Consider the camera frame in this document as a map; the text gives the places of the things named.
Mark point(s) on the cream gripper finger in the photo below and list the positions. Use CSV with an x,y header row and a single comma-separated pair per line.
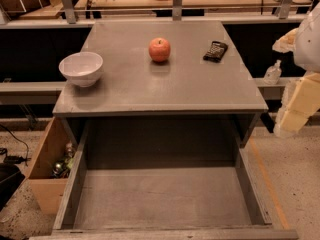
x,y
300,101
285,43

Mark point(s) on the red apple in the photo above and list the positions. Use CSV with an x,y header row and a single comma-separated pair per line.
x,y
159,49

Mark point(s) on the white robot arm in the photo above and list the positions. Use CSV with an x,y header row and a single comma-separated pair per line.
x,y
306,53

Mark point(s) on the grey open top drawer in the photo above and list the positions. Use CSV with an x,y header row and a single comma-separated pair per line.
x,y
162,179

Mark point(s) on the clear sanitizer pump bottle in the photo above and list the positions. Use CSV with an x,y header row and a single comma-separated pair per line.
x,y
273,73

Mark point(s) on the dark snack packet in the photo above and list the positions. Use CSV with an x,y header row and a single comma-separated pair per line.
x,y
216,52

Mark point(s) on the grey cabinet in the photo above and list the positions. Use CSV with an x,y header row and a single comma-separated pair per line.
x,y
133,84

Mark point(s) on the white ceramic bowl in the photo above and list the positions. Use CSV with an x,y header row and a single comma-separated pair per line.
x,y
82,69

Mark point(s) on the wooden background workbench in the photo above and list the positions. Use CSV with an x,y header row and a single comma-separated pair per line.
x,y
145,6

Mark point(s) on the wooden box of items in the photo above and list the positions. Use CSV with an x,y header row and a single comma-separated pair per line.
x,y
46,187

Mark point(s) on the black object at left edge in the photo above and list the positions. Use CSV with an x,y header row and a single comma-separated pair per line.
x,y
10,179

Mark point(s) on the metal railing frame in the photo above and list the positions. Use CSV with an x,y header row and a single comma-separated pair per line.
x,y
166,10

